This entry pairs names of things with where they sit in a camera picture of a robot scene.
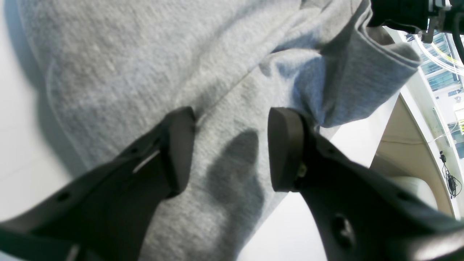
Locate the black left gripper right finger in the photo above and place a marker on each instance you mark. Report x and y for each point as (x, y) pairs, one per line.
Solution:
(360, 215)

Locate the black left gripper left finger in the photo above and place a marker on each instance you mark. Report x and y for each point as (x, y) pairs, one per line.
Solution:
(104, 214)

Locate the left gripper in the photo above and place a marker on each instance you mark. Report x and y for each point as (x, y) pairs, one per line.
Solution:
(418, 16)

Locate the grey T-shirt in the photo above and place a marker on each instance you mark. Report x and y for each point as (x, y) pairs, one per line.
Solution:
(114, 68)

